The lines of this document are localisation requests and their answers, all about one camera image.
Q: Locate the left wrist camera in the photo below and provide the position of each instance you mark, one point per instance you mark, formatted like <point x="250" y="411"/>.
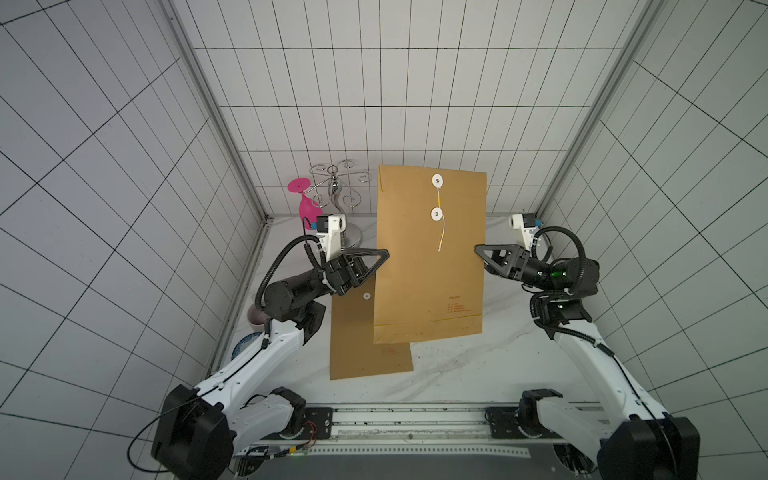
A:
<point x="330" y="230"/>

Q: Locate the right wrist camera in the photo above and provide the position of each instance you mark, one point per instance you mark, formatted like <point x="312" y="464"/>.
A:
<point x="524" y="226"/>

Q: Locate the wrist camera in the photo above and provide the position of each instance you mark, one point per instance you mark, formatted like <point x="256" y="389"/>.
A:
<point x="524" y="226"/>
<point x="330" y="230"/>

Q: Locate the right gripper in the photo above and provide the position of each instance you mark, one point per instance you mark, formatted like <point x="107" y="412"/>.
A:
<point x="516" y="264"/>

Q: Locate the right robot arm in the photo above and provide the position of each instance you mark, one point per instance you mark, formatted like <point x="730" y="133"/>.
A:
<point x="640" y="439"/>

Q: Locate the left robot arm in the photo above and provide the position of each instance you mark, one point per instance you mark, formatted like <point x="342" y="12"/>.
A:
<point x="223" y="421"/>

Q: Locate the blue white patterned bowl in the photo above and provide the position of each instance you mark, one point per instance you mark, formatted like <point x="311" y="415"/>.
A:
<point x="244" y="343"/>

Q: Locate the brown file bag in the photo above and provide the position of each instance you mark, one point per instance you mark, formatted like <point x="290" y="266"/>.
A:
<point x="353" y="352"/>
<point x="430" y="222"/>

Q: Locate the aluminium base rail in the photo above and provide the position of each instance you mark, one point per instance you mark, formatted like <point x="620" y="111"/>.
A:
<point x="378" y="428"/>

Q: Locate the pink wine glass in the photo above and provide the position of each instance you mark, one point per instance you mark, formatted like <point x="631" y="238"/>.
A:
<point x="309" y="211"/>

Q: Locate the chrome glass rack stand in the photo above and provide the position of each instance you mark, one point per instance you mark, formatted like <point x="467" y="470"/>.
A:
<point x="332" y="185"/>

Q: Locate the pale pink mug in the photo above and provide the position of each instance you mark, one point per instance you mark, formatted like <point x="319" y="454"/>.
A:
<point x="256" y="317"/>

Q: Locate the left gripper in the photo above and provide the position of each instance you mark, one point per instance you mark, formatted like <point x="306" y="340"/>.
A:
<point x="351" y="268"/>

